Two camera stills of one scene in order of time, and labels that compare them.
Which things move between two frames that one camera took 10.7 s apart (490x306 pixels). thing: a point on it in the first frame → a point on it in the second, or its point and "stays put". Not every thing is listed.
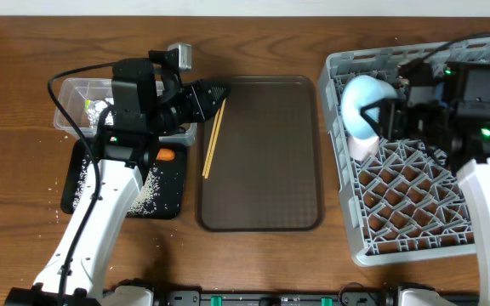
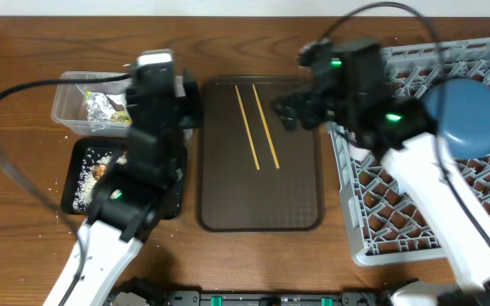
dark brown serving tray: x=266 y=171 stays put
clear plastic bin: x=89 y=104 stays put
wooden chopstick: x=216 y=141 → x=266 y=129
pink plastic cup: x=361 y=149 stays put
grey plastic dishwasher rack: x=405 y=201 stays put
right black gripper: x=390 y=117 → x=309 y=109
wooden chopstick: x=212 y=144 → x=247 y=127
